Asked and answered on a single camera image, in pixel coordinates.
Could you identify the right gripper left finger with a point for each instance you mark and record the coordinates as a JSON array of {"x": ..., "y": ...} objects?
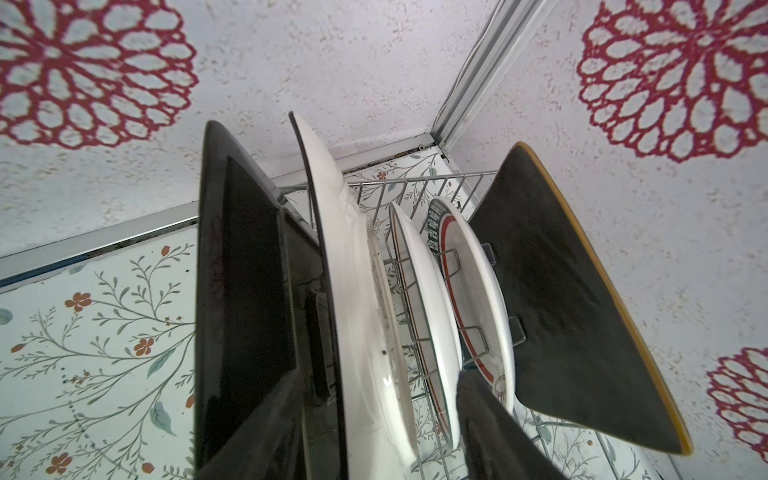
[{"x": 269, "y": 444}]

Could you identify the white round plate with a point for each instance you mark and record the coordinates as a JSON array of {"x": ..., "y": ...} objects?
[{"x": 432, "y": 322}]

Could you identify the black square plate yellow rim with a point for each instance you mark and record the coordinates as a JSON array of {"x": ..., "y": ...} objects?
[{"x": 583, "y": 358}]

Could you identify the round plate red rim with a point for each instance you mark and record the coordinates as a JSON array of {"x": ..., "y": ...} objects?
[{"x": 475, "y": 295}]

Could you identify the wire dish rack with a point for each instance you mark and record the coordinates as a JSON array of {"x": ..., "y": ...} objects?
[{"x": 580, "y": 453}]

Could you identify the black square floral plate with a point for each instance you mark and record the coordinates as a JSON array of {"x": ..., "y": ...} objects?
[{"x": 262, "y": 309}]

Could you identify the white square plate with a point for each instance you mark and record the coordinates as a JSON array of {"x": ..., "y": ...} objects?
[{"x": 379, "y": 425}]

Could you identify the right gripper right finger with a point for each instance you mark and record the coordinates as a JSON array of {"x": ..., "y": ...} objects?
[{"x": 495, "y": 446}]

